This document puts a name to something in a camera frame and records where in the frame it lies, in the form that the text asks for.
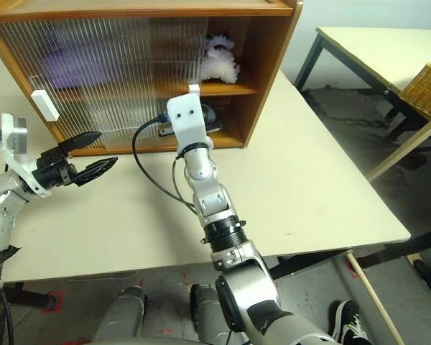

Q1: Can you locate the silver left robot leg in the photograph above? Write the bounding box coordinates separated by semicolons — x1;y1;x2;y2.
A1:
93;285;148;342

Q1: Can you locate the yellow wicker basket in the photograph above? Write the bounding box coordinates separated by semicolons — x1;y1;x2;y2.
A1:
399;58;431;118

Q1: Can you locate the black framed beige table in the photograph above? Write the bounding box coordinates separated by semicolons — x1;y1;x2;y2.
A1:
294;25;431;137

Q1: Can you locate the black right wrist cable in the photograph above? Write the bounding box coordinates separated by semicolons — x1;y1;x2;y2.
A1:
132;113;202;216

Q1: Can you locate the silver robot leg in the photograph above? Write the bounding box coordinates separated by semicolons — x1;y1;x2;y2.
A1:
93;285;148;342
190;282;238;345

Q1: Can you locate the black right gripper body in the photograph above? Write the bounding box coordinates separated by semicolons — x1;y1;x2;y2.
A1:
159;121;223;138

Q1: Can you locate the purple tissue pack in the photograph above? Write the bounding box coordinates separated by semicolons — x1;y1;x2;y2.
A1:
39;39;105;89

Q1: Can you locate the black left shoulder cable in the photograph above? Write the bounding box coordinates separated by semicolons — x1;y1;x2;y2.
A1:
0;287;15;345

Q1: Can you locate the silver right robot leg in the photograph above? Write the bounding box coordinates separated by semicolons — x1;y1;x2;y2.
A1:
190;282;238;345

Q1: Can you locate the long wooden stick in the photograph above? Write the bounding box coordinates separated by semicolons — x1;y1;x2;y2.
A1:
346;252;406;345

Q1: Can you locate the black white sneaker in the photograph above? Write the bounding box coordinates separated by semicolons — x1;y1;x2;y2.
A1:
329;298;374;345

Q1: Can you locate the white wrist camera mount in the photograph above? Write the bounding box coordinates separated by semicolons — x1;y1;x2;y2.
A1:
0;113;53;197
166;92;215;152

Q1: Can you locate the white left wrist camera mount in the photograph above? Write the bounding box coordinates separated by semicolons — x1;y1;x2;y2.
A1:
0;113;53;197

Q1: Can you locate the white snowman plush toy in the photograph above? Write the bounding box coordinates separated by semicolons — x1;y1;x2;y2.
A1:
200;32;242;84

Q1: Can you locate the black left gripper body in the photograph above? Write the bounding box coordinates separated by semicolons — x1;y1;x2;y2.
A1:
30;146;80;188

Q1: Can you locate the black work table frame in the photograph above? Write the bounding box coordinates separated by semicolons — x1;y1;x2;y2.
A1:
3;231;431;310

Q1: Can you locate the ribbed clear sliding door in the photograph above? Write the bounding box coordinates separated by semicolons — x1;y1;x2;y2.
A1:
0;17;152;154
52;16;209;152

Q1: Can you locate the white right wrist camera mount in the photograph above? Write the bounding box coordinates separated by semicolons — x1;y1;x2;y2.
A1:
166;92;215;152

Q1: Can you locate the wooden cabinet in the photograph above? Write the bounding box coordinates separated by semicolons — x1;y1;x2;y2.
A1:
0;0;305;158

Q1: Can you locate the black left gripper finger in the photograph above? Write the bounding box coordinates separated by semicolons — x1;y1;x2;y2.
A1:
73;156;119;187
57;131;104;157

